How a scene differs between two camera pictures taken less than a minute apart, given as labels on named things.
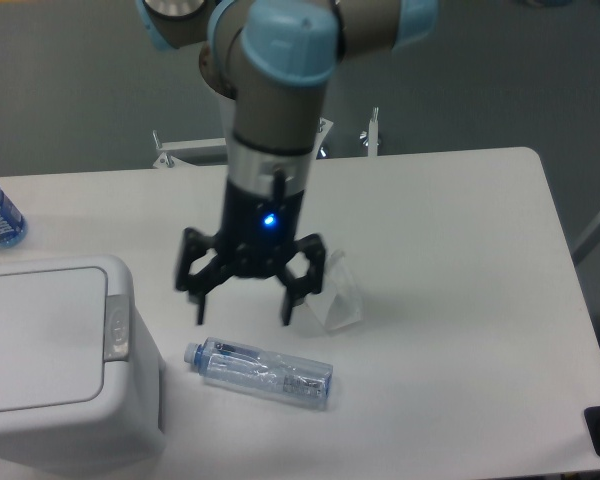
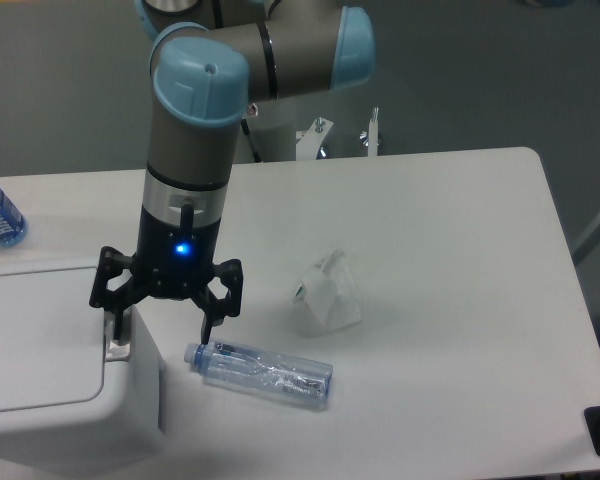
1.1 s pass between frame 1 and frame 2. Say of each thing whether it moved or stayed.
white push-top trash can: stayed
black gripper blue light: moved
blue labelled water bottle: stayed
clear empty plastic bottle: stayed
